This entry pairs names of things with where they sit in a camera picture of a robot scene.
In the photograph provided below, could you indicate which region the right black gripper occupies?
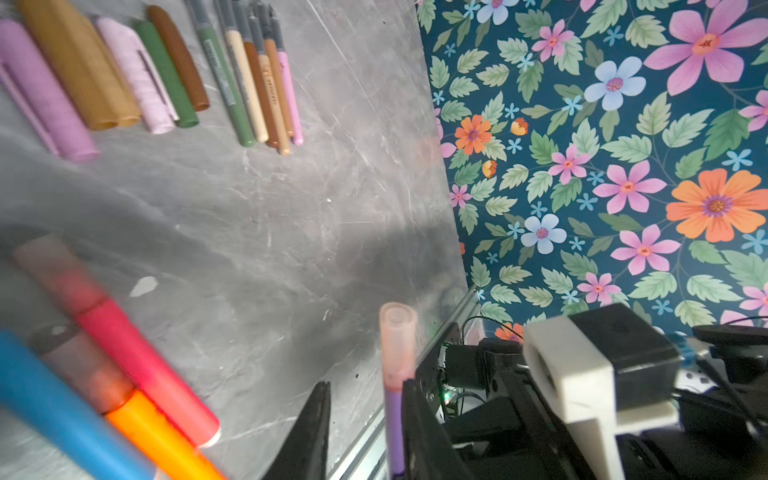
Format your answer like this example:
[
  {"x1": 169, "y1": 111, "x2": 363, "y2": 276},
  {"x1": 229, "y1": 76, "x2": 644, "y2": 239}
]
[{"x1": 430, "y1": 339, "x2": 595, "y2": 479}]

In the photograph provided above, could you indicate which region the blue marker pen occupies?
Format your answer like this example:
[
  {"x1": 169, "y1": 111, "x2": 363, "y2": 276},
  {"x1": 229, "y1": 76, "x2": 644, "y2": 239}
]
[{"x1": 1, "y1": 330, "x2": 165, "y2": 480}]

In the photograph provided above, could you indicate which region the ochre brown marker pen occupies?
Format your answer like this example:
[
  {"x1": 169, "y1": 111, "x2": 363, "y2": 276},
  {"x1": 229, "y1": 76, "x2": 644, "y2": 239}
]
[{"x1": 249, "y1": 1, "x2": 291, "y2": 156}]

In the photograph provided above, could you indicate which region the orange marker pen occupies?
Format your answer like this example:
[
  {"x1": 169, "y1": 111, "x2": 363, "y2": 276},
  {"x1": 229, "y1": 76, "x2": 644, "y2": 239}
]
[{"x1": 28, "y1": 325, "x2": 224, "y2": 480}]

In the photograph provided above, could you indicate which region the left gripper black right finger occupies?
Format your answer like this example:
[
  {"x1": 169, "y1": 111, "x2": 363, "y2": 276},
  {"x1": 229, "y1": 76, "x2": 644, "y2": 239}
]
[{"x1": 401, "y1": 379, "x2": 473, "y2": 479}]

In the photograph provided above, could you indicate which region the dark green brown marker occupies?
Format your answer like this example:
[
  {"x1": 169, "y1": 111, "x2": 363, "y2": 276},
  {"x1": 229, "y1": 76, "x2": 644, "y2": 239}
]
[{"x1": 187, "y1": 0, "x2": 256, "y2": 147}]

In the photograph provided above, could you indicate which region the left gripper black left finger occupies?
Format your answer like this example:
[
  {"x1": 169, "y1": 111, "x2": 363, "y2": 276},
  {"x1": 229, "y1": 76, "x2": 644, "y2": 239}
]
[{"x1": 262, "y1": 381, "x2": 331, "y2": 480}]

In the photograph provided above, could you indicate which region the purple marker pen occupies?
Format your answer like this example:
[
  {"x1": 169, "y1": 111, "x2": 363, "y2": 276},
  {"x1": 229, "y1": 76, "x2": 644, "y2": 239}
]
[{"x1": 379, "y1": 302, "x2": 418, "y2": 478}]

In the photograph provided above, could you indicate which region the olive green marker pen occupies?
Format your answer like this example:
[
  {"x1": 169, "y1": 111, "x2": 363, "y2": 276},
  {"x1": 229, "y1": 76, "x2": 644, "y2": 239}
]
[{"x1": 233, "y1": 1, "x2": 279, "y2": 149}]

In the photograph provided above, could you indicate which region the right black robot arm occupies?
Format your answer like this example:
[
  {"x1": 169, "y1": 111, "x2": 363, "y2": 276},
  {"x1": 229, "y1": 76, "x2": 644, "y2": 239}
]
[{"x1": 403, "y1": 307, "x2": 767, "y2": 479}]

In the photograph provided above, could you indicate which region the light pink marker pen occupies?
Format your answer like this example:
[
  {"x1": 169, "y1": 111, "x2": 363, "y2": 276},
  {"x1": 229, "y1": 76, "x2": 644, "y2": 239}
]
[{"x1": 217, "y1": 0, "x2": 269, "y2": 143}]

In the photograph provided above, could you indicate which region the aluminium front rail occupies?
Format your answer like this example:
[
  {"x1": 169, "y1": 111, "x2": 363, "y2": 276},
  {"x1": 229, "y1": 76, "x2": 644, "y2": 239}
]
[{"x1": 327, "y1": 286, "x2": 480, "y2": 479}]

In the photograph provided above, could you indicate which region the light pink pen cap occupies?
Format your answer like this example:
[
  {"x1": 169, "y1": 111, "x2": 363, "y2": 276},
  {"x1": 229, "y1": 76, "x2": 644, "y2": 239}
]
[{"x1": 95, "y1": 16, "x2": 179, "y2": 135}]

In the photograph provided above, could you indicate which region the ochre pen cap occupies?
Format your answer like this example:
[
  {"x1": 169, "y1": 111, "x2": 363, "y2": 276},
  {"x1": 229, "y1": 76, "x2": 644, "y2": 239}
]
[{"x1": 15, "y1": 0, "x2": 141, "y2": 131}]

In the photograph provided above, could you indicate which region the red marker pen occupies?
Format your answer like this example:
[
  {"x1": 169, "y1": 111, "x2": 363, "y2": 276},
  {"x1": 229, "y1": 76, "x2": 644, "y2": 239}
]
[{"x1": 12, "y1": 234, "x2": 221, "y2": 448}]

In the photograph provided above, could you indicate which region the green pen cap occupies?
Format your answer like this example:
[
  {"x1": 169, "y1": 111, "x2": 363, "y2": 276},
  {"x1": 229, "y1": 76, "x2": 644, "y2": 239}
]
[{"x1": 133, "y1": 21, "x2": 199, "y2": 128}]

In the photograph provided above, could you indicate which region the brown pen cap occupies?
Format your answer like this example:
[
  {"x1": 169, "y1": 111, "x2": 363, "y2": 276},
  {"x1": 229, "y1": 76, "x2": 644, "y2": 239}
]
[{"x1": 146, "y1": 5, "x2": 210, "y2": 112}]

